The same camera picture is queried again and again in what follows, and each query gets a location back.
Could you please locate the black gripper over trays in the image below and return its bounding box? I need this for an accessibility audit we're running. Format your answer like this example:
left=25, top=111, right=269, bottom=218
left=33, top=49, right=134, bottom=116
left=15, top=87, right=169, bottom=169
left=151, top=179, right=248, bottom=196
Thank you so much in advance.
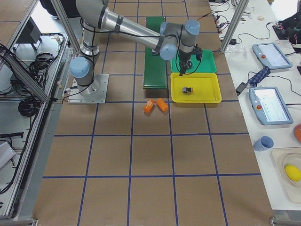
left=178, top=44, right=203, bottom=76

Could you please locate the yellow push button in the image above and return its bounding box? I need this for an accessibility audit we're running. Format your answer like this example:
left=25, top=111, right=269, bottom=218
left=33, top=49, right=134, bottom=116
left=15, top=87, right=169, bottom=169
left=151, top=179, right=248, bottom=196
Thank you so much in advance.
left=182, top=87, right=193, bottom=94

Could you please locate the black adapter on desk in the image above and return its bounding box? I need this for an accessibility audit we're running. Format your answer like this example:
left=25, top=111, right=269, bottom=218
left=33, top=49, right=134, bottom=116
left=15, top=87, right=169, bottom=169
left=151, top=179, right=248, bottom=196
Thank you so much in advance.
left=236, top=82, right=247, bottom=96

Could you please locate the blue plaid folded umbrella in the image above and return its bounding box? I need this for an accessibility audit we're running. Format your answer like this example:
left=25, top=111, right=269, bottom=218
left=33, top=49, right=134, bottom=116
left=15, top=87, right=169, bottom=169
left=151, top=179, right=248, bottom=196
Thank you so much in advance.
left=248, top=66, right=270, bottom=87

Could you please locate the teach pendant with screen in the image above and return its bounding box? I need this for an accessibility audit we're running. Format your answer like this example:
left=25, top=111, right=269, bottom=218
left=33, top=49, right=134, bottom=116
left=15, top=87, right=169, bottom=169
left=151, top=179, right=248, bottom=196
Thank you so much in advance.
left=252, top=42, right=293, bottom=70

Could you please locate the green plastic tray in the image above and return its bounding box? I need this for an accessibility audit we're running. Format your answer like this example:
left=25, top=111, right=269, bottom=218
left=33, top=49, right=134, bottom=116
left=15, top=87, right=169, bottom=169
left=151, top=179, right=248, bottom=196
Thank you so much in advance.
left=185, top=49, right=217, bottom=73

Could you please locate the plain orange cylinder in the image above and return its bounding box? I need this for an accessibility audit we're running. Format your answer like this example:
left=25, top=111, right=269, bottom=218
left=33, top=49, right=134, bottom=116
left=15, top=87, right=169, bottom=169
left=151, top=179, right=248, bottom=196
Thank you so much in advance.
left=156, top=98, right=168, bottom=112

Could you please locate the green conveyor belt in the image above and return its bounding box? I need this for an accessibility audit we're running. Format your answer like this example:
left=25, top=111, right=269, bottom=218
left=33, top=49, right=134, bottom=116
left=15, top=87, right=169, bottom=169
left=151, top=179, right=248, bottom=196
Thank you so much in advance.
left=143, top=16, right=167, bottom=89

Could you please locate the yellow plastic tray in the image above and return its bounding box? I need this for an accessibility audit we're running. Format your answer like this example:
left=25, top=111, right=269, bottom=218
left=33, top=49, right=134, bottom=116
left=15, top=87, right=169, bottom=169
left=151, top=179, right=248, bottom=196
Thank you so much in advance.
left=170, top=73, right=222, bottom=104

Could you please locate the beige tray with bowl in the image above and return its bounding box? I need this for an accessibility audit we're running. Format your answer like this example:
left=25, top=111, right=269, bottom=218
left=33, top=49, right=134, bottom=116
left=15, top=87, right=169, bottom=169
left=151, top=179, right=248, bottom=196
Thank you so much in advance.
left=271, top=147, right=301, bottom=204

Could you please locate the blue plastic cup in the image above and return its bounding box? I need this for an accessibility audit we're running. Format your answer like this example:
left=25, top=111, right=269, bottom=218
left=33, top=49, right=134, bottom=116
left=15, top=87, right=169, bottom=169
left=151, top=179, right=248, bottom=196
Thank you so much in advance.
left=253, top=136, right=274, bottom=152

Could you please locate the yellow lemon in bowl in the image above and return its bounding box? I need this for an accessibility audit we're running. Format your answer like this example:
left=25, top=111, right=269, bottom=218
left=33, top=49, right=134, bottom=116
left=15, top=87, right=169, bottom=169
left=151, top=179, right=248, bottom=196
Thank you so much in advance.
left=285, top=164, right=301, bottom=182

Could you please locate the orange cylinder marked 4680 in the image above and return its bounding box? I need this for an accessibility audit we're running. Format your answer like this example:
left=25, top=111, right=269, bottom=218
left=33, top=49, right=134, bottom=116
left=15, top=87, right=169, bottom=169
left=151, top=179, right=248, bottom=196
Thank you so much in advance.
left=143, top=99, right=155, bottom=113

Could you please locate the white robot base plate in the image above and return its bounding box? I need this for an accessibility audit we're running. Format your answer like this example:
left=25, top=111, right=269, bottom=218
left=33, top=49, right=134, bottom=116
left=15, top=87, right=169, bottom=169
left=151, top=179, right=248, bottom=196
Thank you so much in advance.
left=67, top=73, right=109, bottom=104

